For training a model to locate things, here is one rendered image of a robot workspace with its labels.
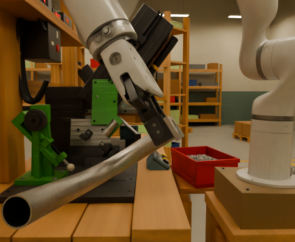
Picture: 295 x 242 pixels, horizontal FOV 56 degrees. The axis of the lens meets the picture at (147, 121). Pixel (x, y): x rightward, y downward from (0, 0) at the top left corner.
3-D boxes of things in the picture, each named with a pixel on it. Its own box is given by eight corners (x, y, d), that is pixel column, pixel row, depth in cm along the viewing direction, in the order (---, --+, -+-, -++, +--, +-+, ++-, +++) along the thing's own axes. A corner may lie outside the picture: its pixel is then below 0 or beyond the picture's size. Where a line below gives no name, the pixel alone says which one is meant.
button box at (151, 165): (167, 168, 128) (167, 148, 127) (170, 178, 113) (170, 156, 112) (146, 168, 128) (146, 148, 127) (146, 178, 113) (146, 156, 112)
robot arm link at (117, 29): (120, 10, 42) (129, 27, 42) (136, 30, 51) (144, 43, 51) (76, 41, 44) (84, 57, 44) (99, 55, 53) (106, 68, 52)
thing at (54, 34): (62, 63, 132) (61, 30, 130) (50, 58, 115) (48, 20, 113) (35, 63, 131) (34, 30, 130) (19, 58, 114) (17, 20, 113)
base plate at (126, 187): (139, 140, 194) (139, 137, 194) (134, 203, 84) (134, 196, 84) (79, 140, 193) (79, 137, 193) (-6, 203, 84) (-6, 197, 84)
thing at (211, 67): (221, 126, 997) (223, 62, 974) (132, 127, 972) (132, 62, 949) (216, 124, 1051) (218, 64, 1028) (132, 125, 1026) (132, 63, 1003)
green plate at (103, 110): (118, 127, 131) (119, 84, 135) (117, 125, 123) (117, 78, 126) (94, 127, 131) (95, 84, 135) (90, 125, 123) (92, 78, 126)
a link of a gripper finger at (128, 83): (126, 82, 38) (148, 112, 40) (127, 65, 45) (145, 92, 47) (119, 86, 38) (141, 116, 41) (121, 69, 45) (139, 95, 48)
